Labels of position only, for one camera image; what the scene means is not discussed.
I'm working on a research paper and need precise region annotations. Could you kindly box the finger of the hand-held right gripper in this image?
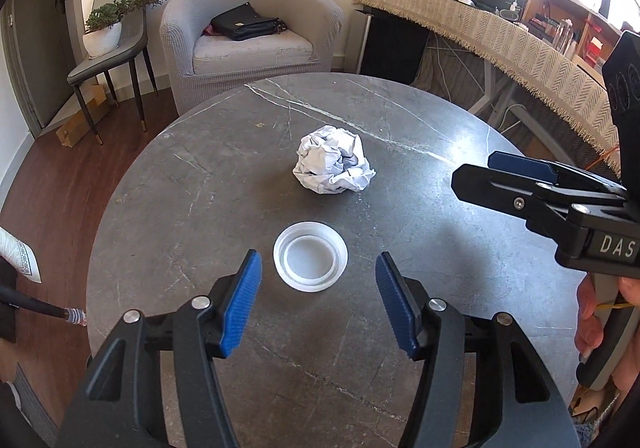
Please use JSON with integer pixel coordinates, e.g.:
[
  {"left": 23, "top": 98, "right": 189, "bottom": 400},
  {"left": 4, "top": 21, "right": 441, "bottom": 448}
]
[
  {"left": 451, "top": 164, "right": 632, "bottom": 249},
  {"left": 487, "top": 151, "right": 629, "bottom": 195}
]

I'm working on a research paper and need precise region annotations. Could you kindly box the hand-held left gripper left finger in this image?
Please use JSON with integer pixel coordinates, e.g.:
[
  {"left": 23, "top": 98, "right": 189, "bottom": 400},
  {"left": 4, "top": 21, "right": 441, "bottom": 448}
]
[{"left": 54, "top": 249, "right": 264, "bottom": 448}]

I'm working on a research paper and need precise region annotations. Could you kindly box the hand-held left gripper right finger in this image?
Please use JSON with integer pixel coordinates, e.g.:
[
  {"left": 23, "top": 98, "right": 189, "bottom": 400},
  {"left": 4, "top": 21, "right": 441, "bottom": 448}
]
[{"left": 375, "top": 252, "right": 568, "bottom": 448}]

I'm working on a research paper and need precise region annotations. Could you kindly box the white plastic lid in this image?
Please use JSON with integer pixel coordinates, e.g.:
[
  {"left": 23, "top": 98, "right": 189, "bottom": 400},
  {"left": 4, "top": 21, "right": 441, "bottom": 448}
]
[{"left": 273, "top": 222, "right": 349, "bottom": 292}]

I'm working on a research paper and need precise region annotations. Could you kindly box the white paper ball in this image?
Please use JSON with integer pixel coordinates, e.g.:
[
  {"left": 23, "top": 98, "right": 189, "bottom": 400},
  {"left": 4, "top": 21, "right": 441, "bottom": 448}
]
[{"left": 292, "top": 124, "right": 377, "bottom": 196}]

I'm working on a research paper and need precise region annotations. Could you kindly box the person's right hand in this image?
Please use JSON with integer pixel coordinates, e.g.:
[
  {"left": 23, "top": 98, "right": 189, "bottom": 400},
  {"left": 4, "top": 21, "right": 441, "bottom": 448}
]
[{"left": 574, "top": 272, "right": 640, "bottom": 391}]

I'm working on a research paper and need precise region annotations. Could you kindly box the desk with beige cloth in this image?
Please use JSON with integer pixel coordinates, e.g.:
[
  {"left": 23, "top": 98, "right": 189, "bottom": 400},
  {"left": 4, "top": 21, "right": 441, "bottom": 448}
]
[{"left": 351, "top": 0, "right": 623, "bottom": 173}]

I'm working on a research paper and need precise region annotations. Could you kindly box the wooden desk shelf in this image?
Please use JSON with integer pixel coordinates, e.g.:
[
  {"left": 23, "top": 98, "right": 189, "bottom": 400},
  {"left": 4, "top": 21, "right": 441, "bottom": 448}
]
[{"left": 520, "top": 0, "right": 626, "bottom": 78}]

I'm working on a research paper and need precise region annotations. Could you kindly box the black cabinet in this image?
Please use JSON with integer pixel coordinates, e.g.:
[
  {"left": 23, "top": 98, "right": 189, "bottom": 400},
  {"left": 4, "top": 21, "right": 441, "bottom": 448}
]
[{"left": 360, "top": 10, "right": 428, "bottom": 87}]

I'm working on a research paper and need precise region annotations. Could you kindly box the black pole with striped tip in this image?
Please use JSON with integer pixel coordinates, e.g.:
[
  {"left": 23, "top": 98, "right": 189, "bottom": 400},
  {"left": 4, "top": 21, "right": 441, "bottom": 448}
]
[{"left": 0, "top": 285, "right": 87, "bottom": 326}]

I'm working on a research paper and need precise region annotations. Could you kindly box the white patterned cloth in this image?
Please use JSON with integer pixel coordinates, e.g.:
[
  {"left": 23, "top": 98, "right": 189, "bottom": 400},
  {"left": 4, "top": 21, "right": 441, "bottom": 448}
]
[{"left": 0, "top": 227, "right": 42, "bottom": 285}]

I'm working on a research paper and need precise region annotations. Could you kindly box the brown cardboard box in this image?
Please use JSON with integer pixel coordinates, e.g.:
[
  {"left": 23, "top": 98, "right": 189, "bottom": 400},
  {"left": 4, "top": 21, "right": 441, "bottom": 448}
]
[{"left": 55, "top": 84, "right": 113, "bottom": 147}]

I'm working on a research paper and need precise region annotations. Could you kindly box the grey armchair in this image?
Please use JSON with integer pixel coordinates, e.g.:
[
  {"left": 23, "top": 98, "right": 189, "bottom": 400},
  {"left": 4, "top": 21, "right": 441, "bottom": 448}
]
[{"left": 159, "top": 0, "right": 345, "bottom": 117}]

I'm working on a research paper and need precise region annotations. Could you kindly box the grey dining chair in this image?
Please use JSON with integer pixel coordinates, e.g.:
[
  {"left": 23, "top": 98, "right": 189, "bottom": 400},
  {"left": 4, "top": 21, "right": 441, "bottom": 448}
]
[{"left": 67, "top": 0, "right": 160, "bottom": 145}]

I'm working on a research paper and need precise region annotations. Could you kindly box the black handbag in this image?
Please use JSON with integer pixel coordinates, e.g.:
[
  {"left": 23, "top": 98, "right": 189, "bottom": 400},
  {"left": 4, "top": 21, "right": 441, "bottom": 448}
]
[{"left": 210, "top": 2, "right": 287, "bottom": 41}]

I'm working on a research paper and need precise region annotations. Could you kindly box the potted plant in white pot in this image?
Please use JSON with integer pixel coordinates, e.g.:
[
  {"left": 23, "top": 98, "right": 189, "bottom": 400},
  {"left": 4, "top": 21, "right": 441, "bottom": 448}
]
[{"left": 82, "top": 0, "right": 179, "bottom": 59}]

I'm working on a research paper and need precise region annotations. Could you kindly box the dark door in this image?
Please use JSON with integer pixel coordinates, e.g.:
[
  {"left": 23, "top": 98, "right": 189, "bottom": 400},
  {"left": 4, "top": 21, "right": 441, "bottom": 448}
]
[{"left": 0, "top": 0, "right": 83, "bottom": 139}]

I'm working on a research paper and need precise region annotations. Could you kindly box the orange cable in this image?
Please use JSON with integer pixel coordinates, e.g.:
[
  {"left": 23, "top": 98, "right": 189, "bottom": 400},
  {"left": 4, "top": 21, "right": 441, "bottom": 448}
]
[{"left": 594, "top": 145, "right": 622, "bottom": 166}]

